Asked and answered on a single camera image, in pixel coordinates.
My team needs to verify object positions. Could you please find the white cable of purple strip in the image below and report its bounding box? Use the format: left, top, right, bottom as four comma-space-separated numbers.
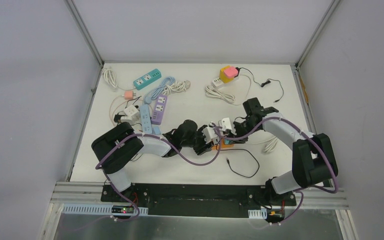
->
160, 79, 192, 97

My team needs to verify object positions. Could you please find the white cube socket adapter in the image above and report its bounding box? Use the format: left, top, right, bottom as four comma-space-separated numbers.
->
123, 105, 140, 121

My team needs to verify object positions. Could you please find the white coiled cable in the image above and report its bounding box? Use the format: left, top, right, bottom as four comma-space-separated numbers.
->
244, 135, 279, 155
205, 85, 236, 104
102, 67, 119, 90

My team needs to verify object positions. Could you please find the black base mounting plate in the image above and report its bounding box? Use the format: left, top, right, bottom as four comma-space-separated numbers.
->
100, 183, 297, 219

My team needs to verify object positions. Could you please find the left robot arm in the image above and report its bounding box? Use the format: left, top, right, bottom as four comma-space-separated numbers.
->
91, 119, 223, 203

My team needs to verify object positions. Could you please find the light blue coiled cable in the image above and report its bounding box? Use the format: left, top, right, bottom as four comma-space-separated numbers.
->
143, 76, 177, 105

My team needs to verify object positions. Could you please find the purple power strip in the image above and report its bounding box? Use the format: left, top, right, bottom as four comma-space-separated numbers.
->
150, 94, 168, 126

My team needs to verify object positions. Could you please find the white coiled cable left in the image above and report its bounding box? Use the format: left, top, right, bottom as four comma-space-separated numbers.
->
102, 67, 119, 90

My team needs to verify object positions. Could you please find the white usb power strip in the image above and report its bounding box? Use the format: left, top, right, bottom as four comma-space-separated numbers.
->
211, 77, 225, 90

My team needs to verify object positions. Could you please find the small pink plug charger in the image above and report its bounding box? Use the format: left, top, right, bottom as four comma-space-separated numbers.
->
123, 90, 136, 100

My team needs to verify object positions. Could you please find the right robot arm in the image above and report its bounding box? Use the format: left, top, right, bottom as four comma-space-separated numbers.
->
223, 97, 339, 205

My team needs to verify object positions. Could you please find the orange power strip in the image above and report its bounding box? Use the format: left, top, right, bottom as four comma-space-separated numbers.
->
211, 140, 235, 151

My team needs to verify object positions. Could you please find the thin black cable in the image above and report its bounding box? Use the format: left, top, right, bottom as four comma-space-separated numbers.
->
259, 78, 285, 103

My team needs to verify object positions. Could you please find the light blue power strip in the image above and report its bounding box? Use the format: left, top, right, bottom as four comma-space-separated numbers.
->
139, 104, 153, 134

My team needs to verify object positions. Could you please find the white coiled cable right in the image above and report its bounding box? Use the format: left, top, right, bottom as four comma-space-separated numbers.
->
244, 135, 279, 155

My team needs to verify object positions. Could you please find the teal power strip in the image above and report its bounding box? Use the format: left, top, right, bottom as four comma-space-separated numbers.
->
133, 68, 162, 91

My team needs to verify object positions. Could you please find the white coiled cable centre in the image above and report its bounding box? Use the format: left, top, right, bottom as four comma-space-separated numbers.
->
205, 85, 236, 104

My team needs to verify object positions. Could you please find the black usb cable loop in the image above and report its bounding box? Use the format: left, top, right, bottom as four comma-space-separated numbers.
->
216, 147, 261, 179

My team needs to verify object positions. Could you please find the yellow pink cube socket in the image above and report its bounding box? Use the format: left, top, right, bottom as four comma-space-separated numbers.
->
219, 65, 239, 84

